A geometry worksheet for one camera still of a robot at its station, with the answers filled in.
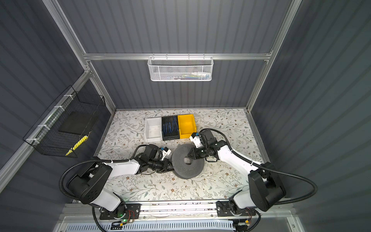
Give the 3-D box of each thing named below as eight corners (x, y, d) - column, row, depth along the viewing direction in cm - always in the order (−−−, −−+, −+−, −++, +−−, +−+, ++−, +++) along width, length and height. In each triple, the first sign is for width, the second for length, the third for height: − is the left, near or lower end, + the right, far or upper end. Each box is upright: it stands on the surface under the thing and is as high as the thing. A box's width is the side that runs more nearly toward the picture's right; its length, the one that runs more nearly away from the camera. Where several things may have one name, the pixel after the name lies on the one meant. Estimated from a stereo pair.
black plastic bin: (163, 141, 102) (162, 135, 96) (163, 122, 114) (161, 115, 108) (180, 139, 103) (179, 133, 97) (178, 120, 115) (177, 113, 109)
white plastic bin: (146, 144, 102) (143, 138, 96) (147, 123, 114) (145, 117, 109) (162, 142, 103) (160, 136, 97) (161, 122, 115) (160, 116, 109)
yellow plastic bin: (180, 140, 104) (179, 134, 98) (177, 121, 115) (177, 115, 109) (197, 138, 105) (197, 132, 99) (193, 119, 116) (193, 113, 110)
